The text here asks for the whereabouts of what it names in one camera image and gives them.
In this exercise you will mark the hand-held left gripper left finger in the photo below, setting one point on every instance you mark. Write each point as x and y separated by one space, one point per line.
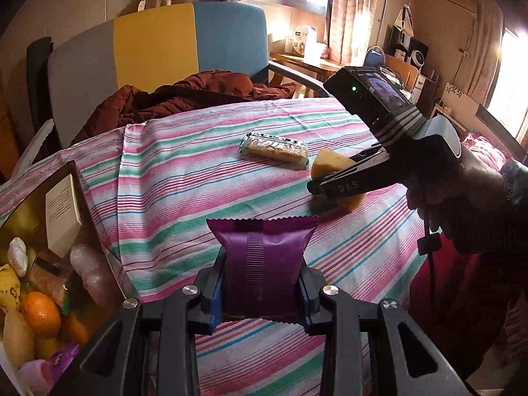
215 309

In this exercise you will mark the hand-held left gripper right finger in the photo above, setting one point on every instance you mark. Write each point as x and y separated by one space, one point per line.
304 297

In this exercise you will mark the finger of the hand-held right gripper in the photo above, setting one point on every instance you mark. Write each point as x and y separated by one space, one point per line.
321 182

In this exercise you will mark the yellow sponge block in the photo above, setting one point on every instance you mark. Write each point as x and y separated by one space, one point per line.
326 163

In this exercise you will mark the large purple snack packet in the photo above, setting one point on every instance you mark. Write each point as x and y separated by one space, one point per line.
264 264

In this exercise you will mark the gold tin box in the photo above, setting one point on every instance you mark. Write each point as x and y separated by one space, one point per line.
97 222

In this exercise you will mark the small purple snack packet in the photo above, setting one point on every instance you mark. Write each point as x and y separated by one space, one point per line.
64 357

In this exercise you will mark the cereal bar packet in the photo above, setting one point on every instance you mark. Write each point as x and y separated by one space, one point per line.
49 280
274 148

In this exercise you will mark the orange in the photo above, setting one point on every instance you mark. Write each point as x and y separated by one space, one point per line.
41 313

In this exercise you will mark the person's right hand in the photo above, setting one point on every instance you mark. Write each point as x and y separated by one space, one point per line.
466 198

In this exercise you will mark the black stereo speaker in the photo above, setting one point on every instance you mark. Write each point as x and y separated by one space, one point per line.
408 51

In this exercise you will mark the wooden side desk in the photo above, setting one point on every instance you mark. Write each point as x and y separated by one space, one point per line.
305 64

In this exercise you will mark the white carton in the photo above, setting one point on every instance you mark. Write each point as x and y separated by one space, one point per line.
303 41

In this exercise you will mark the cardboard box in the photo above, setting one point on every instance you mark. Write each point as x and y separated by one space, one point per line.
458 97

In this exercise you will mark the pink patterned cloth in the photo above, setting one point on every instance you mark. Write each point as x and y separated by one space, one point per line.
486 148

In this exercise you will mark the striped tablecloth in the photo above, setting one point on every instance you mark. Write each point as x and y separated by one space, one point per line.
173 165

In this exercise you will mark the person's red garment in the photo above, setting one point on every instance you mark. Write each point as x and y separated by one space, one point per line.
466 297

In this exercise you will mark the reddish brown jacket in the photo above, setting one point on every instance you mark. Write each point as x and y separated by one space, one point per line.
177 99

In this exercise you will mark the white paper box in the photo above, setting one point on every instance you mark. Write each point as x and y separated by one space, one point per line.
62 214

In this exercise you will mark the pale yellow fruit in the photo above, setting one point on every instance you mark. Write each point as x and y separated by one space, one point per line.
16 338

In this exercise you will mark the small white wrapped item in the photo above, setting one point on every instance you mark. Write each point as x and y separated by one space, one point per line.
18 255

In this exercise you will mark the grey yellow blue chair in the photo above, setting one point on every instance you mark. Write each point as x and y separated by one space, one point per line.
152 45

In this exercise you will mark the black chair back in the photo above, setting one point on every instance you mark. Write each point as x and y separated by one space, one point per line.
37 82

